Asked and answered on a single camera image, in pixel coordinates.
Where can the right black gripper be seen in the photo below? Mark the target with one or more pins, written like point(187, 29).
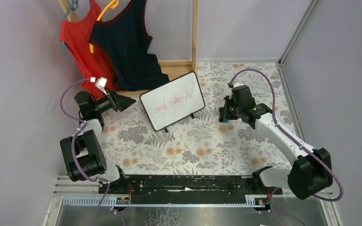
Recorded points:
point(225, 110)

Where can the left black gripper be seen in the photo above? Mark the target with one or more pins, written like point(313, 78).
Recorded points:
point(116, 102)

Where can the small white whiteboard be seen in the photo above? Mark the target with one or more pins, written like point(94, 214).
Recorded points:
point(173, 101)

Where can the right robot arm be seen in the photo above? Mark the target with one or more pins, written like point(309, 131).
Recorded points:
point(310, 172)

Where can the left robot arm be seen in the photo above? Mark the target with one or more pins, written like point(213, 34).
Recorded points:
point(82, 153)

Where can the floral table mat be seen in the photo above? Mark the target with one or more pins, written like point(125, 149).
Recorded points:
point(201, 145)

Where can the red tank top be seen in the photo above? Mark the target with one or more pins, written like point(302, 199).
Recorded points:
point(90, 64)

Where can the wooden clothes rack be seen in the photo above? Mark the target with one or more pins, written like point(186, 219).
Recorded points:
point(173, 68)

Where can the navy tank top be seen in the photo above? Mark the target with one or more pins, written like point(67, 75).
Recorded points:
point(125, 42)

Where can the teal clothes hanger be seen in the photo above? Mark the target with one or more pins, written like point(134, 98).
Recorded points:
point(67, 36)

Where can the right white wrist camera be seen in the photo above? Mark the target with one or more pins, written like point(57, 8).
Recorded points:
point(234, 84)

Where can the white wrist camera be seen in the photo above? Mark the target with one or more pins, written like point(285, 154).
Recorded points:
point(100, 83)
point(234, 84)

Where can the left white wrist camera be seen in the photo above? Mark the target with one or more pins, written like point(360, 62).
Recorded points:
point(100, 83)

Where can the black mounting base plate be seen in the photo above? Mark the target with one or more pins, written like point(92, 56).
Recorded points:
point(188, 189)

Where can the aluminium rail frame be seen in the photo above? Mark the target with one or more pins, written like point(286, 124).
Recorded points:
point(80, 204)

